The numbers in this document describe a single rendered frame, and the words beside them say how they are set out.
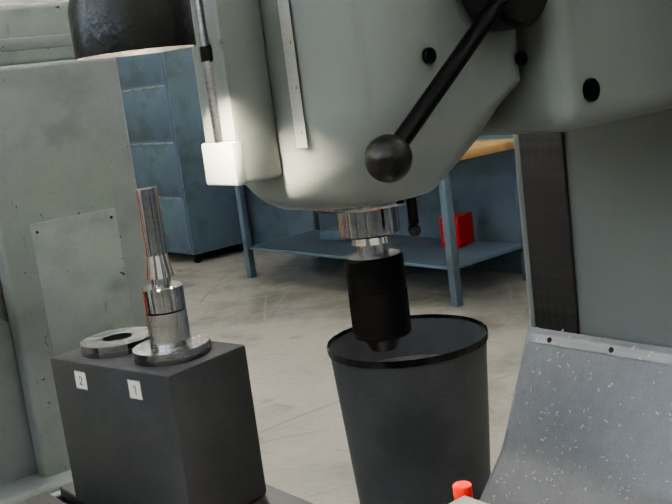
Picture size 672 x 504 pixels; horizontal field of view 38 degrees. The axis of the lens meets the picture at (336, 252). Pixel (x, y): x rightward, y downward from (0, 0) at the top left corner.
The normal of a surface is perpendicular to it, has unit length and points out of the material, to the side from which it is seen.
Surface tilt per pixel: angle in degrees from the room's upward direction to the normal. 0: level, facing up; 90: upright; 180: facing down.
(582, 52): 90
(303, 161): 99
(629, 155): 90
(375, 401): 94
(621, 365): 63
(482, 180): 90
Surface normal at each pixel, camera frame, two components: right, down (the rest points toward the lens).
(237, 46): 0.64, 0.06
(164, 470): -0.62, 0.22
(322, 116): -0.34, 0.36
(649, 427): -0.73, -0.25
